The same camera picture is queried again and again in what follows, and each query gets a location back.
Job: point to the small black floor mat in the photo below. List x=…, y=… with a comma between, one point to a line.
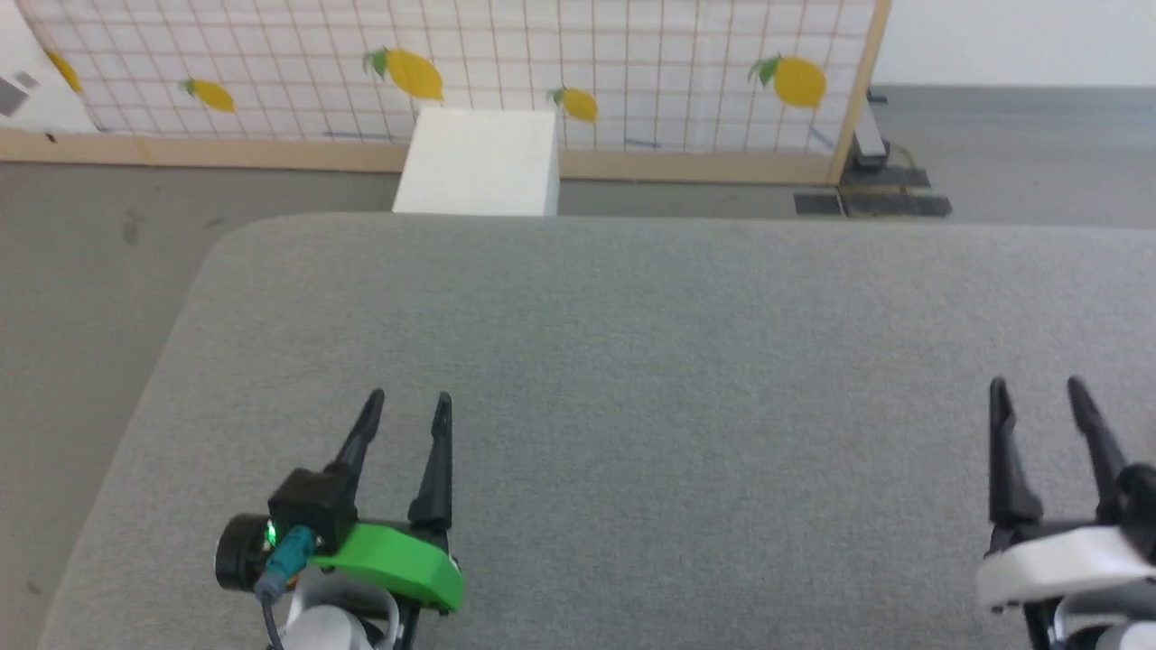
x=818, y=203

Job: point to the large black floor mat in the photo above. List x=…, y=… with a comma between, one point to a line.
x=899, y=205

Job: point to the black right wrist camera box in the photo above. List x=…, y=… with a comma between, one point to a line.
x=1140, y=506

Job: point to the grey screen support bar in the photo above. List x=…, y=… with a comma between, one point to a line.
x=871, y=135

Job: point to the black screen base plate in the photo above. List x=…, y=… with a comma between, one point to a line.
x=890, y=177

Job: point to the lemon print partition screen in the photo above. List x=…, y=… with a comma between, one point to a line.
x=632, y=54

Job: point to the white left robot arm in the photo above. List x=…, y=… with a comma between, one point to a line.
x=327, y=630

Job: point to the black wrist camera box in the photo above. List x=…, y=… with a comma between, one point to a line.
x=312, y=506
x=1140, y=506

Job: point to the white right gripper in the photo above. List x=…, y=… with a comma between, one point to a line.
x=1057, y=564

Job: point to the white box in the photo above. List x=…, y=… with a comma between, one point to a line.
x=479, y=162

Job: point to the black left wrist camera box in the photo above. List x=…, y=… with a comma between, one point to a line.
x=312, y=506

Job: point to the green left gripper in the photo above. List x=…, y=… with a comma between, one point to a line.
x=397, y=560

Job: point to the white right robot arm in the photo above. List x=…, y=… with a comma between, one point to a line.
x=1115, y=632

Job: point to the grey fabric sofa cushion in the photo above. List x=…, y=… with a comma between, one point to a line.
x=632, y=361

